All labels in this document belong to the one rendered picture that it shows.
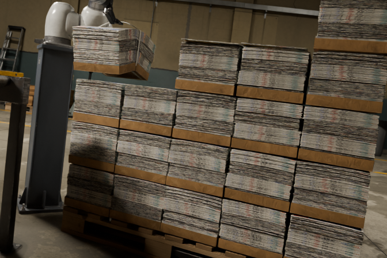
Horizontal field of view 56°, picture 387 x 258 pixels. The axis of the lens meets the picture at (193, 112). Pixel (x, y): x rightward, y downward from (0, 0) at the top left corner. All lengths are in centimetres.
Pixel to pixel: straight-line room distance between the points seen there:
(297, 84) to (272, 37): 705
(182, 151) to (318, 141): 61
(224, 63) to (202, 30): 692
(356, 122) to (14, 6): 907
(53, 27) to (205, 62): 105
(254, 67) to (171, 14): 715
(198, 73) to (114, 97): 46
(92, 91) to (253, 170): 91
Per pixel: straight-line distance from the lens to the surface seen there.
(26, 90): 182
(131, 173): 186
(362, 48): 160
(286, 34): 869
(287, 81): 159
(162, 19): 872
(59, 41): 237
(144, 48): 211
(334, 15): 163
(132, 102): 184
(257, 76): 162
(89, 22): 239
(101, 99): 193
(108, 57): 193
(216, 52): 168
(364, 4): 164
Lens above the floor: 82
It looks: 3 degrees down
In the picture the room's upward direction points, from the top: 7 degrees clockwise
